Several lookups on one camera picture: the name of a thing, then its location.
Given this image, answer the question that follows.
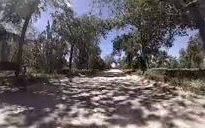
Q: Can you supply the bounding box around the row of trees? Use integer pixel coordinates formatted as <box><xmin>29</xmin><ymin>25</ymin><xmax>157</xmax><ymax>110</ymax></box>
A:
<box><xmin>0</xmin><ymin>0</ymin><xmax>205</xmax><ymax>78</ymax></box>

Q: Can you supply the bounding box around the pale dirt path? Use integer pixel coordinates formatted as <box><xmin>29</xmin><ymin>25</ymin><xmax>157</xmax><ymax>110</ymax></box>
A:
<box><xmin>0</xmin><ymin>68</ymin><xmax>205</xmax><ymax>128</ymax></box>

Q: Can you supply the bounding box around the grey building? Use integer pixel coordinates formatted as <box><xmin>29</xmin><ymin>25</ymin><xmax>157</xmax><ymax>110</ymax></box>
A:
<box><xmin>0</xmin><ymin>25</ymin><xmax>24</xmax><ymax>72</ymax></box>

